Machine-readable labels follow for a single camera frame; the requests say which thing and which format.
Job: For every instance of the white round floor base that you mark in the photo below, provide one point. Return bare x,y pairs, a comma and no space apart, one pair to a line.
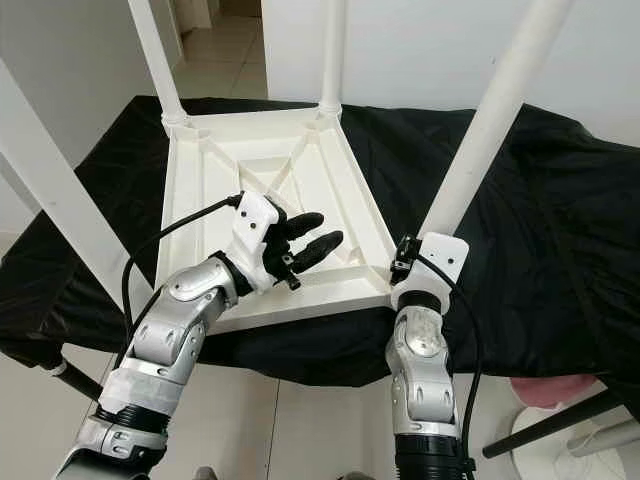
540,460

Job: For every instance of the white door frame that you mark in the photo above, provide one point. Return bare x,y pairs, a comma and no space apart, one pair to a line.
195,10

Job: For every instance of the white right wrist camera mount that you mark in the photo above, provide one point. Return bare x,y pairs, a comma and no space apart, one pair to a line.
440,255

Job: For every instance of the pink cushion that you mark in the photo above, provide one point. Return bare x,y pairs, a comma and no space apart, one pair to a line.
555,390

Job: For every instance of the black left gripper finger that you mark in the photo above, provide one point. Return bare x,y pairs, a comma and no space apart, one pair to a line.
305,225
318,248

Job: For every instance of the black table cloth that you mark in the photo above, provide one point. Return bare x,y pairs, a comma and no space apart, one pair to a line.
560,230

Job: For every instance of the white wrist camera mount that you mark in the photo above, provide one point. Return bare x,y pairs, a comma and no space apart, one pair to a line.
250,225
440,255

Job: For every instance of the white plastic pipe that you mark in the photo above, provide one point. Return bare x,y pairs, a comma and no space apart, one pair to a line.
605,437

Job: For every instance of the white plastic table leg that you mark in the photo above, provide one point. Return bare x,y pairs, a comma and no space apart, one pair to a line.
60,190
155,55
332,55
495,110

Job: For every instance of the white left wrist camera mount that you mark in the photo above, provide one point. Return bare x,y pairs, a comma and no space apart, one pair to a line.
250,225

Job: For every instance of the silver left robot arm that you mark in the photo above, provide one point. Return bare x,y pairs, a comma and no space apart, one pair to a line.
175,320

